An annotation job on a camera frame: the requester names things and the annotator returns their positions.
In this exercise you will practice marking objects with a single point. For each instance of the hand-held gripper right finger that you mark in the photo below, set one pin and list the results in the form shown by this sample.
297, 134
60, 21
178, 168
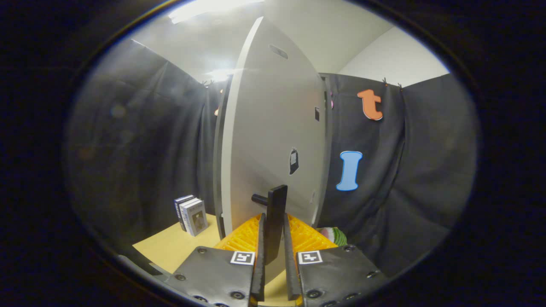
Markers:
291, 264

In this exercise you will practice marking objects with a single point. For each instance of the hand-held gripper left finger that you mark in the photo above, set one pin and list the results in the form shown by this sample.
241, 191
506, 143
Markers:
260, 256

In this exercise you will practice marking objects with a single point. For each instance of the white shoe cabinet door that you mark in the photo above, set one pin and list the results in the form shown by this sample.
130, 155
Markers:
268, 128

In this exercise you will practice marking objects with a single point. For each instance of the white book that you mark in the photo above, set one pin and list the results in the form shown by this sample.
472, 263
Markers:
184, 213

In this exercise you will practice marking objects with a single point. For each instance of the dark blue book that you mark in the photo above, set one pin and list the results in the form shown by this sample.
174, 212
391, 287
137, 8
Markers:
178, 209

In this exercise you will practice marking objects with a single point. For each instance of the black backdrop cloth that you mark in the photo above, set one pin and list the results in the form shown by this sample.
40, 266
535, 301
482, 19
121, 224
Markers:
140, 140

